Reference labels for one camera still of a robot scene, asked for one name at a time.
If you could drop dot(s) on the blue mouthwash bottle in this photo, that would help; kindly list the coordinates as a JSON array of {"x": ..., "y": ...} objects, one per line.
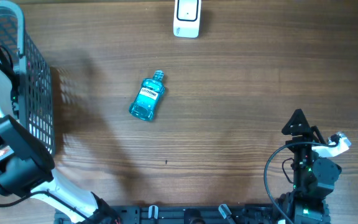
[{"x": 146, "y": 101}]

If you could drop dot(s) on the white barcode scanner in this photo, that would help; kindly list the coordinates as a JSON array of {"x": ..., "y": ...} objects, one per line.
[{"x": 186, "y": 18}]

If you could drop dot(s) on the grey plastic basket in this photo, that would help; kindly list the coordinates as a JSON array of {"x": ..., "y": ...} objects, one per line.
[{"x": 35, "y": 100}]

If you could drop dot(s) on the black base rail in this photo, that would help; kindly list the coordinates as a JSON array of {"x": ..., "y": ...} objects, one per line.
[{"x": 224, "y": 214}]

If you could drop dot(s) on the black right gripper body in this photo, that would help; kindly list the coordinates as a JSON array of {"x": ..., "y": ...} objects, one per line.
[{"x": 307, "y": 135}]

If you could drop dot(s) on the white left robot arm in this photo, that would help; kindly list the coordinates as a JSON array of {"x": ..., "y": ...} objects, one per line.
[{"x": 27, "y": 168}]

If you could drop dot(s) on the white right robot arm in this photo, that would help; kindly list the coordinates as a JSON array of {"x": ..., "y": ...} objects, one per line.
[{"x": 314, "y": 173}]

